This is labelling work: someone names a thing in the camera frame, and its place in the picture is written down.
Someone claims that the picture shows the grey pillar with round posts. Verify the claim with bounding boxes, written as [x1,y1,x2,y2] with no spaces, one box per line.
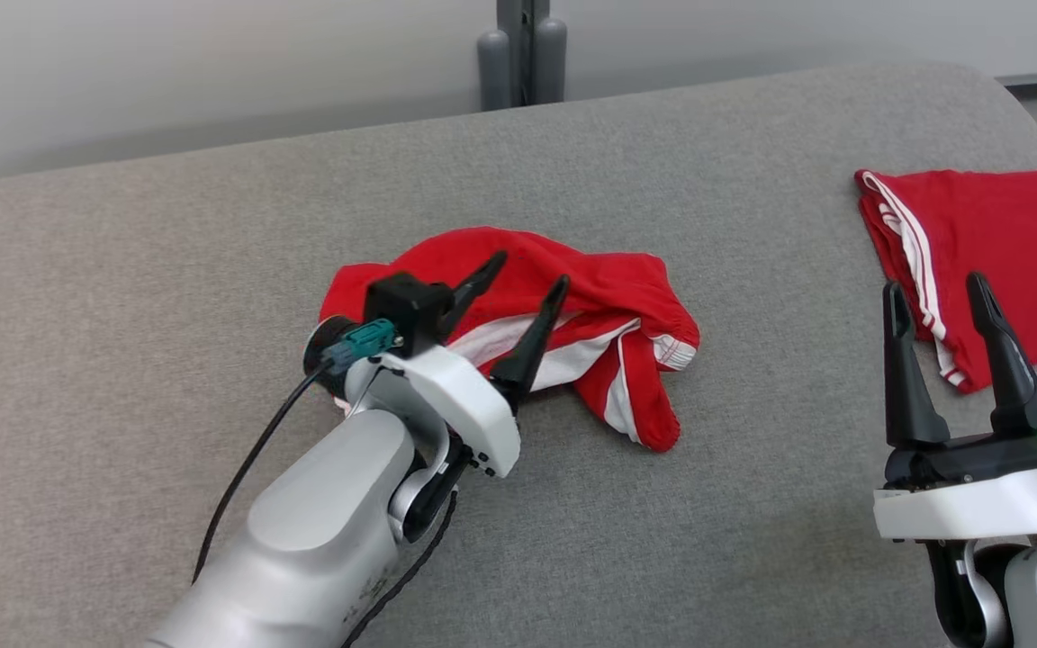
[475,0,570,113]

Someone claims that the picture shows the black left cable teal plug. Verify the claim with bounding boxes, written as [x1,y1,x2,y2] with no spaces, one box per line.
[191,319,462,648]

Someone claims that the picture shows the red shorts with white stripes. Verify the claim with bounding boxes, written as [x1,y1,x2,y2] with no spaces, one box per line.
[318,224,702,455]

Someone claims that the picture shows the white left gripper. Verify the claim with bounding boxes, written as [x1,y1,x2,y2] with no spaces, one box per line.
[377,249,572,479]

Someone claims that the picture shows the red white Bulls jersey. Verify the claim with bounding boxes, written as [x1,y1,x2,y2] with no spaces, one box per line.
[853,166,1037,396]

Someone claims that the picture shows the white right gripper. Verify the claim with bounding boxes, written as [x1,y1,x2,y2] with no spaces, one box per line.
[871,272,1037,545]

